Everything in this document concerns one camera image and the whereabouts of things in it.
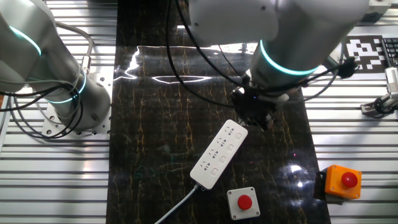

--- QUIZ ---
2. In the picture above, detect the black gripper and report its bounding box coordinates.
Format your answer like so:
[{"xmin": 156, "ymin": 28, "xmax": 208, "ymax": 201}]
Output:
[{"xmin": 231, "ymin": 88, "xmax": 278, "ymax": 131}]

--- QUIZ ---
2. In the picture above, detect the white four-socket power strip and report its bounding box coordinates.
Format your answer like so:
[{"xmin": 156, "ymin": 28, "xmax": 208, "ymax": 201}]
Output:
[{"xmin": 189, "ymin": 119, "xmax": 249, "ymax": 190}]

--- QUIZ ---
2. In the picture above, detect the grey box red button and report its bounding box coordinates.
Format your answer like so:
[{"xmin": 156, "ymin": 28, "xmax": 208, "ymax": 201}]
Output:
[{"xmin": 226, "ymin": 186, "xmax": 261, "ymax": 221}]

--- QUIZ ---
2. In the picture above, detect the black marble pattern mat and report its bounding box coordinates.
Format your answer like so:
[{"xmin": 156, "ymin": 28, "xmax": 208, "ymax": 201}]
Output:
[{"xmin": 105, "ymin": 0, "xmax": 332, "ymax": 224}]

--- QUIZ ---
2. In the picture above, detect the orange box red button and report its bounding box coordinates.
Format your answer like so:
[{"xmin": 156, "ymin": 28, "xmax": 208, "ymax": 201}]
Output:
[{"xmin": 313, "ymin": 164, "xmax": 363, "ymax": 205}]

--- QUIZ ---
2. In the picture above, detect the black white fiducial marker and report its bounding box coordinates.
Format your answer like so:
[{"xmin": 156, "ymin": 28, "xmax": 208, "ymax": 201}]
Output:
[{"xmin": 341, "ymin": 34, "xmax": 393, "ymax": 81}]

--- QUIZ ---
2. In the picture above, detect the black keyboard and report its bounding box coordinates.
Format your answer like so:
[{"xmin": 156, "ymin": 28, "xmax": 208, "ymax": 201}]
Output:
[{"xmin": 381, "ymin": 37, "xmax": 398, "ymax": 68}]

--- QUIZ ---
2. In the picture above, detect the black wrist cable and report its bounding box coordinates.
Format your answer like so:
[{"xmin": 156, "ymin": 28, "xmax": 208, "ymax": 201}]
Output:
[{"xmin": 165, "ymin": 0, "xmax": 355, "ymax": 109}]

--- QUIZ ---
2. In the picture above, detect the black round cable connector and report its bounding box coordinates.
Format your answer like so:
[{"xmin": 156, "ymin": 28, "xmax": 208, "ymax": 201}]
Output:
[{"xmin": 336, "ymin": 58, "xmax": 359, "ymax": 79}]

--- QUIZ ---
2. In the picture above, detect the grey power strip cable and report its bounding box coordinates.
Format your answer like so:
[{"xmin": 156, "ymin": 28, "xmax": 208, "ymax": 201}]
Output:
[{"xmin": 154, "ymin": 183, "xmax": 201, "ymax": 224}]

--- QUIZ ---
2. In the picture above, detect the silver camera on bracket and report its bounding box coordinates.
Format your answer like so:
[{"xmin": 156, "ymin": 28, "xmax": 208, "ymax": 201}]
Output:
[{"xmin": 359, "ymin": 66, "xmax": 398, "ymax": 119}]

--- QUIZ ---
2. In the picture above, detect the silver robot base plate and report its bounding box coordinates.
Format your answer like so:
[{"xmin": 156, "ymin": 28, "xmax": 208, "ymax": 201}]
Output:
[{"xmin": 42, "ymin": 63, "xmax": 114, "ymax": 137}]

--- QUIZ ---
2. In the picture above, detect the silver depth camera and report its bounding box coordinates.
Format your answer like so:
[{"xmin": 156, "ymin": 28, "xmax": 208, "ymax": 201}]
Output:
[{"xmin": 360, "ymin": 0, "xmax": 392, "ymax": 23}]

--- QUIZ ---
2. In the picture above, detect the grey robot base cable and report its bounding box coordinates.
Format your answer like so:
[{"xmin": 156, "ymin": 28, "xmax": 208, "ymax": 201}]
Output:
[{"xmin": 55, "ymin": 21, "xmax": 95, "ymax": 75}]

